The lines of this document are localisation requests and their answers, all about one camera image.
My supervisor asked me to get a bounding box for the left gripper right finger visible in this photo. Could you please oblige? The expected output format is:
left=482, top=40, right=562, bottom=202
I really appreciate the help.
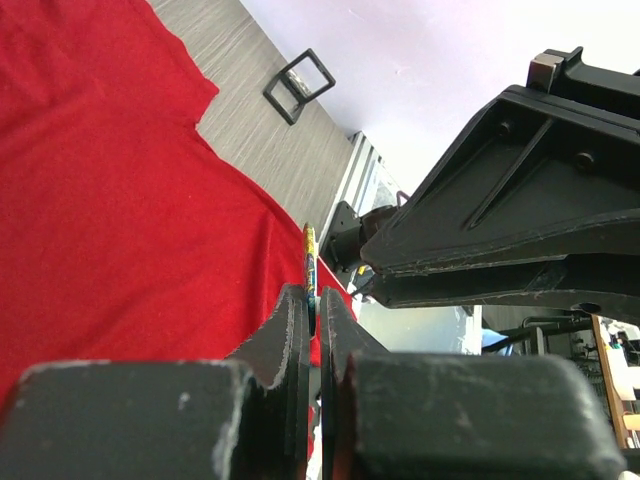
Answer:
left=319, top=288, right=627, bottom=479

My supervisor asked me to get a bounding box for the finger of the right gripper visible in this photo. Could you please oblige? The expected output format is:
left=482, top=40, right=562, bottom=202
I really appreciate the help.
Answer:
left=361, top=85, right=639, bottom=274
left=367, top=254, right=639, bottom=324

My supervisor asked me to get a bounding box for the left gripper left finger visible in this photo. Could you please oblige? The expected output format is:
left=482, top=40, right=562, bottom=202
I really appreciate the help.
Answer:
left=1, top=285, right=310, bottom=479

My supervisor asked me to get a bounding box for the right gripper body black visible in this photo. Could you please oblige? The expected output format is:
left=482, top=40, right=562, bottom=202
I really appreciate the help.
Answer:
left=527, top=47, right=640, bottom=120

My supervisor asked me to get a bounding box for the red t-shirt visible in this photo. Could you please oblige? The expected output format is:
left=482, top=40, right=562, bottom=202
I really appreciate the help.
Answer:
left=0, top=0, right=361, bottom=480

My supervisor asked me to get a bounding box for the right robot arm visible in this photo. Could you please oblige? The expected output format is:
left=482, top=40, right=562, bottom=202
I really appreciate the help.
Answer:
left=320, top=50, right=639, bottom=324

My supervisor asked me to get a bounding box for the black card stand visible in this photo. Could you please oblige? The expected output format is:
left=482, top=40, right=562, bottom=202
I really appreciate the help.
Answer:
left=262, top=48, right=336, bottom=126

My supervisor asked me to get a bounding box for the aluminium frame rail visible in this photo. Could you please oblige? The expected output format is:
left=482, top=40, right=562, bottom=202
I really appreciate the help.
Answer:
left=319, top=131, right=398, bottom=242

